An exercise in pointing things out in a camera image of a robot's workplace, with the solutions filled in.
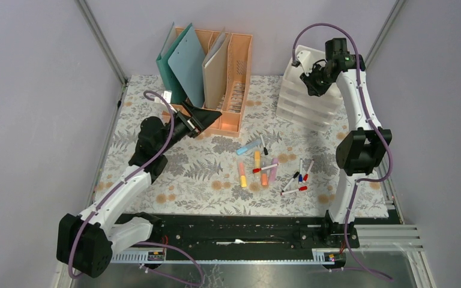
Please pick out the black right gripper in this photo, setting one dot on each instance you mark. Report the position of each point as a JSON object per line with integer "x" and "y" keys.
{"x": 313, "y": 90}

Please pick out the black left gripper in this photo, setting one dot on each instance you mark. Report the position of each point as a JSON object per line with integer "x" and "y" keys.
{"x": 201, "y": 118}

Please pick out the green folder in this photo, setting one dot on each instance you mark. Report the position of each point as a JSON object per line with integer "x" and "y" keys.
{"x": 169, "y": 71}

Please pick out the white plastic drawer unit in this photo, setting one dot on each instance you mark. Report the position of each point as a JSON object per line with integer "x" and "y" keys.
{"x": 306, "y": 103}

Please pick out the tan kraft folder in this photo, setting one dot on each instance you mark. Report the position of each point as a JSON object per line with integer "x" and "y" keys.
{"x": 214, "y": 70}

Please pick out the light blue folder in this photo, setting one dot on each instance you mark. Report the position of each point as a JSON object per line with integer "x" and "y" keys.
{"x": 191, "y": 78}

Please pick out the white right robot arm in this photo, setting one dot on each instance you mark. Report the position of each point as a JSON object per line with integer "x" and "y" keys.
{"x": 365, "y": 145}

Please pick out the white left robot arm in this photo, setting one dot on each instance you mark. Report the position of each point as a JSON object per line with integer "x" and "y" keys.
{"x": 88, "y": 241}

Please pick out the orange plastic file organizer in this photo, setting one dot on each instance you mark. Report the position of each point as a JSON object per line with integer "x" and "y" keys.
{"x": 239, "y": 58}

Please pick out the red cap marker on highlighters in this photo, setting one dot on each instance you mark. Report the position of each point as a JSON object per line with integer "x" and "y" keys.
{"x": 257, "y": 170}

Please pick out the black cap whiteboard marker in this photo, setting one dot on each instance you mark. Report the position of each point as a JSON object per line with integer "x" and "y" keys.
{"x": 265, "y": 150}

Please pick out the floral table cloth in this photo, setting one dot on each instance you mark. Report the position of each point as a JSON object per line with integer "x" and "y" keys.
{"x": 201, "y": 175}

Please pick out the black cap marker right group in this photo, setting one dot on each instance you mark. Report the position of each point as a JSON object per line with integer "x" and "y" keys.
{"x": 286, "y": 186}

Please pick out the red cap marker upper right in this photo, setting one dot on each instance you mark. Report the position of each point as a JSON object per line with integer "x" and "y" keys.
{"x": 305, "y": 177}

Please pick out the blue cap marker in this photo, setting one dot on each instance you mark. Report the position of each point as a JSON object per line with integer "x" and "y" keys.
{"x": 300, "y": 171}

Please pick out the red cap marker lowest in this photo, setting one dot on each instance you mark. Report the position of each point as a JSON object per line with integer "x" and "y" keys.
{"x": 303, "y": 188}

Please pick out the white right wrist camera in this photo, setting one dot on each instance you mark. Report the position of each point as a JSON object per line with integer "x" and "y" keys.
{"x": 305, "y": 59}

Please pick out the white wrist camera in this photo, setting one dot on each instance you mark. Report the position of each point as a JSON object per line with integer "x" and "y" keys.
{"x": 305, "y": 59}
{"x": 167, "y": 96}

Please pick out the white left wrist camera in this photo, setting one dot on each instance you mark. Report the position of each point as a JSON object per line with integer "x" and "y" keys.
{"x": 167, "y": 96}

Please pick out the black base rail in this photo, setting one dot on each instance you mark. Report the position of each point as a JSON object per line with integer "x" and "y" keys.
{"x": 235, "y": 238}

